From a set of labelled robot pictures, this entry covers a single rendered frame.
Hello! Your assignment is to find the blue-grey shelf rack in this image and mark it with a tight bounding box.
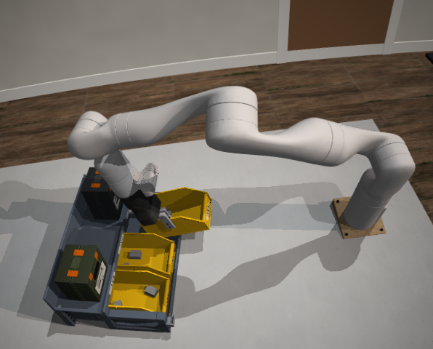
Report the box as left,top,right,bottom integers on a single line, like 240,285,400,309
43,174,182,332

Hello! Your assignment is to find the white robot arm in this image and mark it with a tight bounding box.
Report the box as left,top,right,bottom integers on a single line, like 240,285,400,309
67,86,416,230

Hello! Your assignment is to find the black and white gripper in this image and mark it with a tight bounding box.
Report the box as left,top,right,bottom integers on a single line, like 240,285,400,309
108,162,176,229

